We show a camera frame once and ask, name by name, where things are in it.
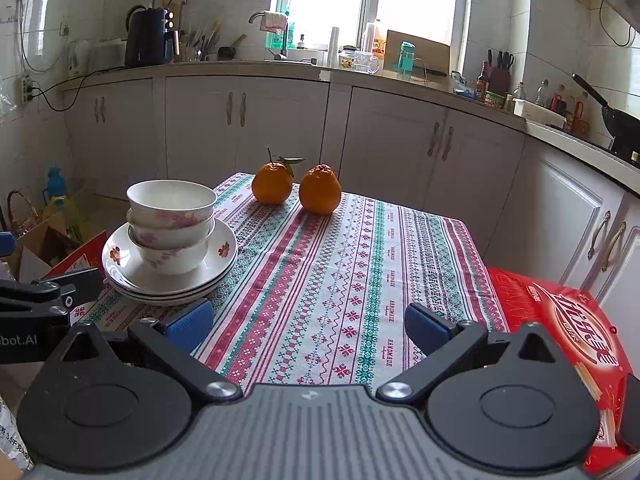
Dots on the glass jar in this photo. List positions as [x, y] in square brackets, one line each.
[347, 59]

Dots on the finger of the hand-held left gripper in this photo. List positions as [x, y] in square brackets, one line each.
[82, 285]
[7, 246]

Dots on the red snack package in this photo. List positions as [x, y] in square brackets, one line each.
[550, 310]

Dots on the kitchen countertop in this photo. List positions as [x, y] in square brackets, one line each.
[400, 82]

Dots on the kitchen faucet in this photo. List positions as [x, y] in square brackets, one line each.
[284, 45]

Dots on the orange with green leaf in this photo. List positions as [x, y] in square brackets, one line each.
[272, 185]

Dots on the blue plastic toy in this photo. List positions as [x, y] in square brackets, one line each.
[56, 182]

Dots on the pink cloth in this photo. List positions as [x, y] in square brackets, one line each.
[273, 20]

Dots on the white pink-flowered bowl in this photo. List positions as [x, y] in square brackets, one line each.
[170, 205]
[170, 260]
[170, 237]

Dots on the white plastic tray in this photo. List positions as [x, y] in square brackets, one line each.
[537, 110]

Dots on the white kitchen cabinets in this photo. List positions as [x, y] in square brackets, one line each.
[280, 120]

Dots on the knife block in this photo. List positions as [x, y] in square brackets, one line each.
[499, 80]

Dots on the dark blue air fryer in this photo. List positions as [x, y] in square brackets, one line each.
[150, 40]

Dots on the teal drinking bottle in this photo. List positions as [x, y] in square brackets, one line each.
[406, 60]

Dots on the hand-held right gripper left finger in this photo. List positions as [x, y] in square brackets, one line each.
[190, 327]

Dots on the dark sauce bottle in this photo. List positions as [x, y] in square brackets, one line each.
[482, 87]

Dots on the white countertop appliance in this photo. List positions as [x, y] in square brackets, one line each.
[107, 55]

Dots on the patterned tablecloth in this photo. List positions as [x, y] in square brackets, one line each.
[325, 285]

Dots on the brown cardboard box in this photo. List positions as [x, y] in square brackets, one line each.
[35, 245]

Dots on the cardboard box on counter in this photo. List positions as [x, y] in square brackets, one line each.
[432, 55]

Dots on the black wok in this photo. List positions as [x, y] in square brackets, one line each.
[622, 127]

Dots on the bumpy orange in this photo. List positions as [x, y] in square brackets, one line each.
[320, 192]

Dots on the wicker basket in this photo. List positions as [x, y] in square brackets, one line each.
[22, 215]

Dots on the white floral plate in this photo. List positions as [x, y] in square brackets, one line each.
[165, 291]
[220, 252]
[165, 301]

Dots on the white electric kettle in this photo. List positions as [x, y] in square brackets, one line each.
[79, 60]

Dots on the red cardboard box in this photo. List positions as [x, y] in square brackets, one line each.
[85, 257]

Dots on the yellow green bag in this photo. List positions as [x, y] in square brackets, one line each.
[67, 215]

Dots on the utensil holder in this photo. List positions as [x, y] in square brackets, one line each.
[192, 52]

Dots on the clear plastic bottle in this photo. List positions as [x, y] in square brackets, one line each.
[542, 95]

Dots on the green dish soap bottle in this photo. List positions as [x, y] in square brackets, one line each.
[276, 39]

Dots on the stack of plastic cups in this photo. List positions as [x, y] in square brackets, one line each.
[333, 47]

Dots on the dark stone mortar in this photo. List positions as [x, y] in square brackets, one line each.
[227, 52]

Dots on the wall power strip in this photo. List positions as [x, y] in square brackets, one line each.
[26, 89]

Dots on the white printed sack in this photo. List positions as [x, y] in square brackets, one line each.
[10, 435]

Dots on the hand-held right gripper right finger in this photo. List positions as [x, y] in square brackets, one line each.
[430, 327]

